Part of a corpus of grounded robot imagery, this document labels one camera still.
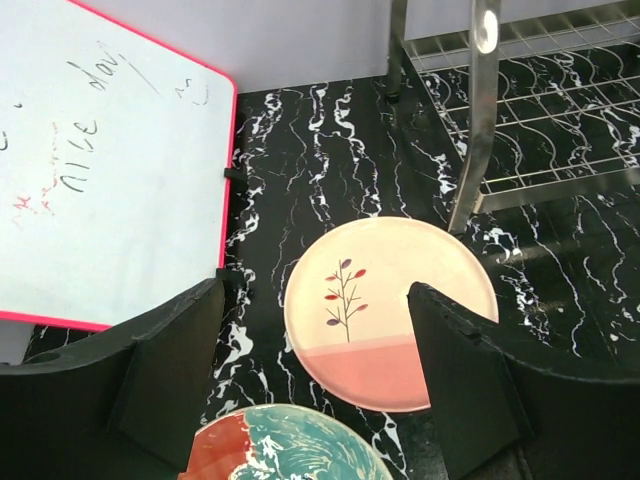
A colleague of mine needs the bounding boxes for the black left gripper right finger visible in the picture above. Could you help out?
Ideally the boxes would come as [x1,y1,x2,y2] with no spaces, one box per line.
[408,282,639,479]

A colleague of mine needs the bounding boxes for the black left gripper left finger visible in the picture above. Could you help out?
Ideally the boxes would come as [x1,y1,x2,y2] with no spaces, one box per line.
[1,278,225,479]

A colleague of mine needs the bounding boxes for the red teal glazed plate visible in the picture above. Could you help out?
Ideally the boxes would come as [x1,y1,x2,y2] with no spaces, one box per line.
[179,404,392,480]

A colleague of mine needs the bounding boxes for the pink cream tree plate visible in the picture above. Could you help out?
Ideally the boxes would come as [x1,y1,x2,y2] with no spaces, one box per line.
[284,216,499,412]

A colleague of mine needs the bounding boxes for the steel dish rack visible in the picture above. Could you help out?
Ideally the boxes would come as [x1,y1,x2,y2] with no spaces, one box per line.
[386,1,639,235]

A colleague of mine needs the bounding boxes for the pink framed whiteboard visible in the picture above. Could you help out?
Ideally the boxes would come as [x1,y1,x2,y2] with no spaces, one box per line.
[1,1,237,331]

